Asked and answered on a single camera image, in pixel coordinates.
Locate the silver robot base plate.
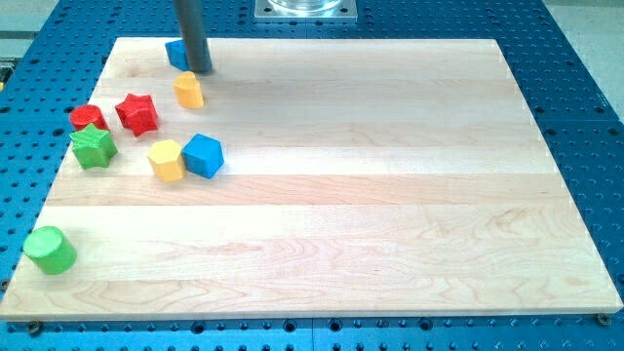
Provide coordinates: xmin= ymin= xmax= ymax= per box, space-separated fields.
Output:
xmin=253 ymin=0 xmax=358 ymax=21

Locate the yellow hexagon block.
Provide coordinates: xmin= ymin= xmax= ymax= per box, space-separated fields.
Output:
xmin=147 ymin=139 xmax=186 ymax=182

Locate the green cylinder block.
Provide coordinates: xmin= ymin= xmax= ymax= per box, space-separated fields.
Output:
xmin=23 ymin=226 xmax=77 ymax=275

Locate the yellow heart block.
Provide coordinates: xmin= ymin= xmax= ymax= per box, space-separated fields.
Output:
xmin=174 ymin=71 xmax=204 ymax=108

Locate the light wooden board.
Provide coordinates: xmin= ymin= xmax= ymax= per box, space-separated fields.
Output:
xmin=1 ymin=37 xmax=622 ymax=321

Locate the red star block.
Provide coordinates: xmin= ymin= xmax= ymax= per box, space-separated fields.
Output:
xmin=115 ymin=94 xmax=158 ymax=137

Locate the red cylinder block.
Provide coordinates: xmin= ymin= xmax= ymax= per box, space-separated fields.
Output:
xmin=69 ymin=104 xmax=109 ymax=131

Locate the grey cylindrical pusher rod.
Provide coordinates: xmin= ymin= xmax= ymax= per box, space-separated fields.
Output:
xmin=173 ymin=0 xmax=212 ymax=73

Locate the green star block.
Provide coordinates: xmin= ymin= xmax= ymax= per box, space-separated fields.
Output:
xmin=70 ymin=124 xmax=118 ymax=170

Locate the blue cube block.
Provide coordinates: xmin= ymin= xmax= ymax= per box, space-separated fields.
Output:
xmin=182 ymin=134 xmax=224 ymax=178

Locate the blue block behind rod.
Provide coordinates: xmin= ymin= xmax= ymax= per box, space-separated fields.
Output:
xmin=165 ymin=40 xmax=189 ymax=71

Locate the blue perforated metal table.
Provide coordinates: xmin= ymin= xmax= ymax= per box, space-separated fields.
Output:
xmin=1 ymin=0 xmax=623 ymax=350

